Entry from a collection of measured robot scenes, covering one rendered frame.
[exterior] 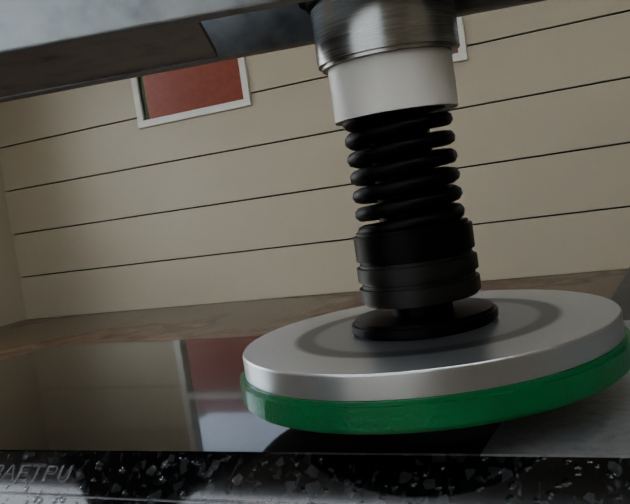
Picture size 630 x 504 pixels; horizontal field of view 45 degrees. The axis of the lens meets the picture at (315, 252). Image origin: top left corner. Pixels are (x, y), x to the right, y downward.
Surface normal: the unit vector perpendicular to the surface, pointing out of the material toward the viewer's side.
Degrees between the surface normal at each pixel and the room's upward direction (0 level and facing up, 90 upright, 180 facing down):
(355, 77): 90
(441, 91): 90
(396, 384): 90
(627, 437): 0
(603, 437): 0
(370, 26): 90
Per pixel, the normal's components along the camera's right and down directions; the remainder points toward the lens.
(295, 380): -0.71, 0.16
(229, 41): 0.02, 0.07
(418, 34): 0.31, 0.03
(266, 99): -0.41, 0.13
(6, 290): 0.90, -0.10
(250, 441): -0.15, -0.99
